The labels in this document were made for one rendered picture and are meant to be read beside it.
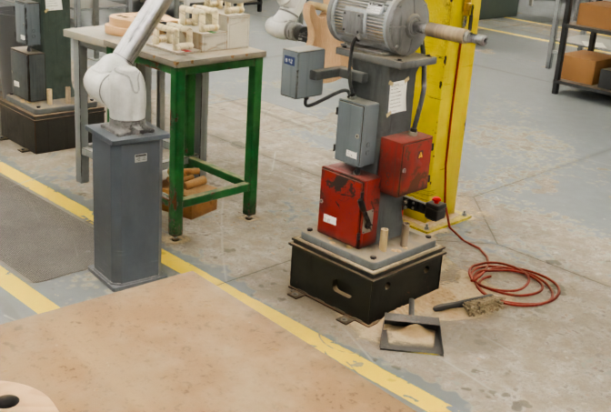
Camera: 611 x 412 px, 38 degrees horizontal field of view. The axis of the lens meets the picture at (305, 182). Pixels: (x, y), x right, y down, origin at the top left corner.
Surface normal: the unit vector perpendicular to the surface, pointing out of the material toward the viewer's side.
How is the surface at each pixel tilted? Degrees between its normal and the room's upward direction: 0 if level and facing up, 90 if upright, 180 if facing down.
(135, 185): 90
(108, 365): 0
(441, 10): 90
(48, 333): 0
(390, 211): 90
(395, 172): 90
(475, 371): 0
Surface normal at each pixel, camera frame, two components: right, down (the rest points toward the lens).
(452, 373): 0.07, -0.94
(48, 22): 0.67, 0.29
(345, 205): -0.71, 0.19
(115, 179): -0.14, 0.32
